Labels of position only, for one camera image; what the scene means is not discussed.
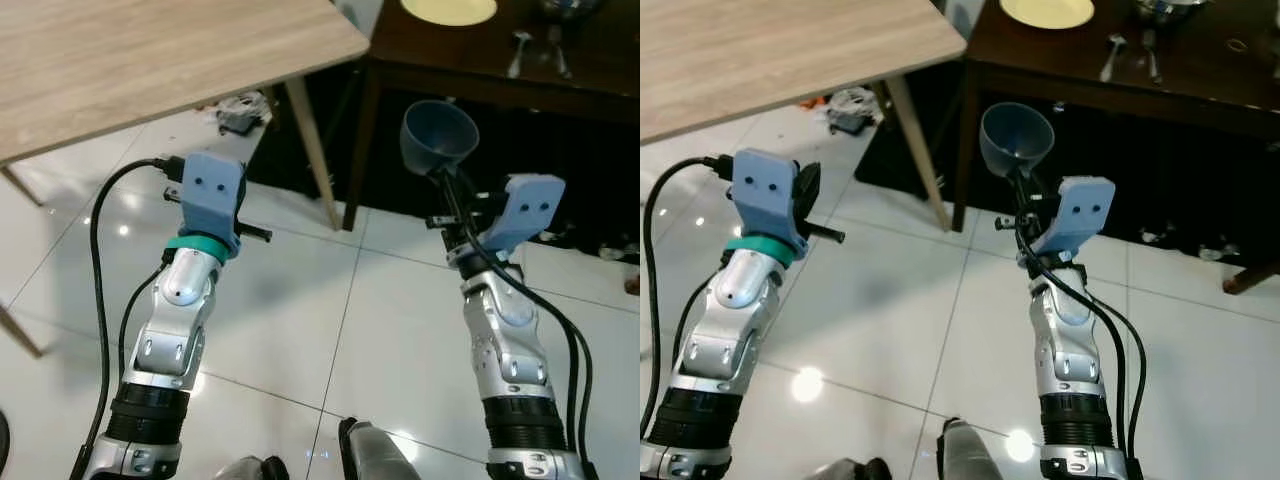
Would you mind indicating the grey robot leg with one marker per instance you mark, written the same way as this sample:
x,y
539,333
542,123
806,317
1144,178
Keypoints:
x,y
860,469
970,455
375,455
250,468

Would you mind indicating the brown wooden chair leg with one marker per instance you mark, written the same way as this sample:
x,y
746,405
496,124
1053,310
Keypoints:
x,y
1250,277

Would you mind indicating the pale yellow plate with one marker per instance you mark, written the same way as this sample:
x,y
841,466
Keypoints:
x,y
1046,11
448,9

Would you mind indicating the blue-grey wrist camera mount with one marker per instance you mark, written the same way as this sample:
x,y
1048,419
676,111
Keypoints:
x,y
1080,212
762,190
530,210
212,190

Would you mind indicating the grey clutter on floor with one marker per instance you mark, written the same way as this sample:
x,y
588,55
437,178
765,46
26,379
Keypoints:
x,y
243,115
852,112

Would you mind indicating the light wooden table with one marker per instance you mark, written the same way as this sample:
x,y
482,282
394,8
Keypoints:
x,y
780,55
150,60

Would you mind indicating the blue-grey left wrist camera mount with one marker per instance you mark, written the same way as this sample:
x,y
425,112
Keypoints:
x,y
762,190
212,190

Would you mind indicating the dark wooden table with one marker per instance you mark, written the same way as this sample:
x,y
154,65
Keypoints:
x,y
1100,100
500,95

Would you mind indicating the grey left robot leg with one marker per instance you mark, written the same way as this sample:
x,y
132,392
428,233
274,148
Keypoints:
x,y
250,468
860,469

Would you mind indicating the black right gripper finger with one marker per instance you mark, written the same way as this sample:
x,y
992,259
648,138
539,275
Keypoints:
x,y
1022,182
448,182

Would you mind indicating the grey right robot leg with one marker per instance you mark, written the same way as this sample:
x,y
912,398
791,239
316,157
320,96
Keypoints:
x,y
970,455
375,455

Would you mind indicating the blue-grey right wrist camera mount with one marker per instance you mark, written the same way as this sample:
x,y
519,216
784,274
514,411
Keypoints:
x,y
1080,212
530,210

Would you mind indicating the silver metal spoon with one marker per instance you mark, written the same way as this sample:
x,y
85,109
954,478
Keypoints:
x,y
1115,47
519,45

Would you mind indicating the dark blue bowl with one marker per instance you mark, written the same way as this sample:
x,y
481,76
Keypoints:
x,y
1012,138
435,135

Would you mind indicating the shiny metal pot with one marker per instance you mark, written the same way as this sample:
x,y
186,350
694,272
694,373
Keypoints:
x,y
568,8
1170,9

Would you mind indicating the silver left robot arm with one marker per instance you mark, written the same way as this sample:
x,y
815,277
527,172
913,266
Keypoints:
x,y
725,320
168,320

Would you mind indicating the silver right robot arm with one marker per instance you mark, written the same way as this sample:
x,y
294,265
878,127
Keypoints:
x,y
1068,350
515,340

